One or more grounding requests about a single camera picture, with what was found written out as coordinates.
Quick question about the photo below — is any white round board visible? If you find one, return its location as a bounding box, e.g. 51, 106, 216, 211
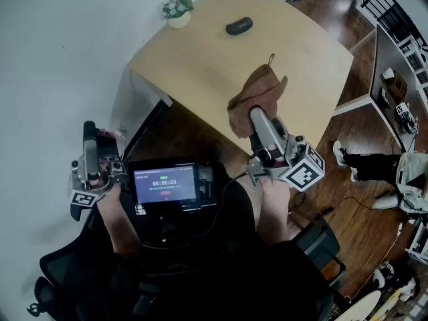
330, 289, 382, 321

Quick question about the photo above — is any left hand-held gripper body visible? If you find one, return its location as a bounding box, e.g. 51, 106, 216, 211
68, 157, 130, 222

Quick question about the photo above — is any black chest-mounted screen device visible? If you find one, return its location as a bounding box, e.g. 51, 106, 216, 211
128, 158, 221, 214

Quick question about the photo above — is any black oval object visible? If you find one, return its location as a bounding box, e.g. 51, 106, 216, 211
225, 16, 254, 36

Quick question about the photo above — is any white shelf unit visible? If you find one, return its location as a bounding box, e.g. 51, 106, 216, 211
397, 34, 428, 108

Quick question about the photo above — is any person's right forearm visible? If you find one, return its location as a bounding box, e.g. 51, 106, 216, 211
259, 178, 292, 247

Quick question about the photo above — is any black slatted chair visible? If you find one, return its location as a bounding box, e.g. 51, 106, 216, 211
355, 0, 413, 43

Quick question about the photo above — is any grey desk white frame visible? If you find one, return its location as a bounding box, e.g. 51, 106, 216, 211
334, 24, 428, 153

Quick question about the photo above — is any black mesh office chair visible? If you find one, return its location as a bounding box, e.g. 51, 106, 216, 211
26, 217, 347, 321

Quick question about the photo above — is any person's right hand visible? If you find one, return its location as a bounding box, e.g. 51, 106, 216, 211
265, 147, 288, 166

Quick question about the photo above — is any white storage rack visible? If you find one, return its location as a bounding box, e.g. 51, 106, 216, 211
405, 219, 428, 264

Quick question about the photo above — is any brown box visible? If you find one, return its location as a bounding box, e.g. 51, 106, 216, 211
390, 71, 409, 102

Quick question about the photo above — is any white floor cable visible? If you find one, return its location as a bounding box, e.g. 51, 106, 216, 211
350, 222, 403, 301

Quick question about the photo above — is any person's black top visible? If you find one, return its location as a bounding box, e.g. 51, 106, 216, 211
83, 171, 335, 321

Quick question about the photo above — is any black floor cable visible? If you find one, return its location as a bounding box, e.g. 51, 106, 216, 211
290, 191, 377, 214

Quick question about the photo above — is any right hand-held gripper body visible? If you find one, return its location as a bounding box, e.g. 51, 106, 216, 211
246, 132, 326, 193

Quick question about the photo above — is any white swivel chair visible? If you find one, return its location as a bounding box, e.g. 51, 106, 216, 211
370, 189, 428, 221

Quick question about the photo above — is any spare hand-held gripper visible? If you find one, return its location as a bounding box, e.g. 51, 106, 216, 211
396, 102, 421, 135

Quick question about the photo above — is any brown cloth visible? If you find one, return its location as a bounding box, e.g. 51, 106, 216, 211
227, 53, 289, 140

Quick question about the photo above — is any white table leg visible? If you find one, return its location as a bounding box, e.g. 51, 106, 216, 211
128, 68, 173, 108

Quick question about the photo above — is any person's left forearm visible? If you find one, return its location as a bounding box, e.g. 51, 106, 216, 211
96, 185, 141, 259

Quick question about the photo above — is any potted plant white pot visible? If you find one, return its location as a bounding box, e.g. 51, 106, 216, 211
161, 0, 198, 29

